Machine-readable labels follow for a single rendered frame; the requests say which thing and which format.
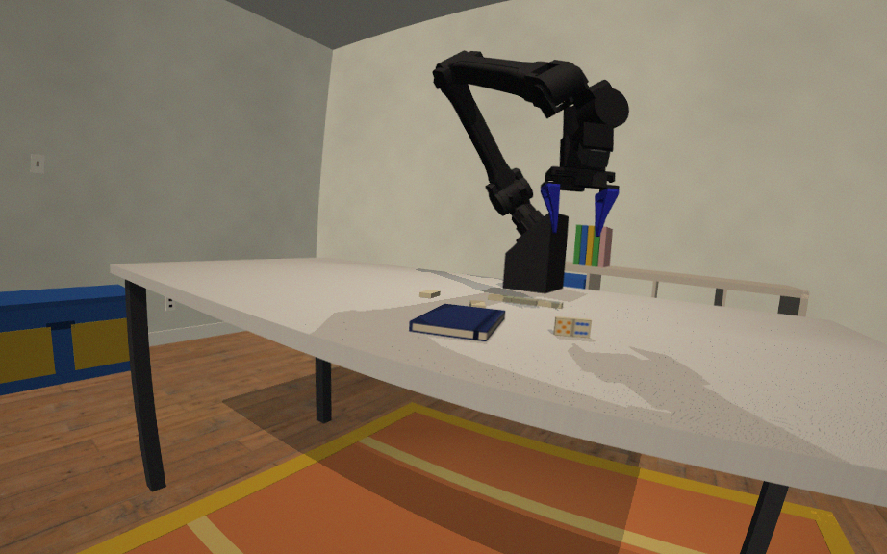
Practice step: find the dark blue notebook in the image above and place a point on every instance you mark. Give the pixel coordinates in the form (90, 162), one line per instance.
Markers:
(461, 322)

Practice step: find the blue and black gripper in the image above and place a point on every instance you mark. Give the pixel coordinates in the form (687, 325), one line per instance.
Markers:
(569, 179)

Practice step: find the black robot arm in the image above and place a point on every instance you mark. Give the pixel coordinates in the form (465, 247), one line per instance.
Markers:
(546, 88)

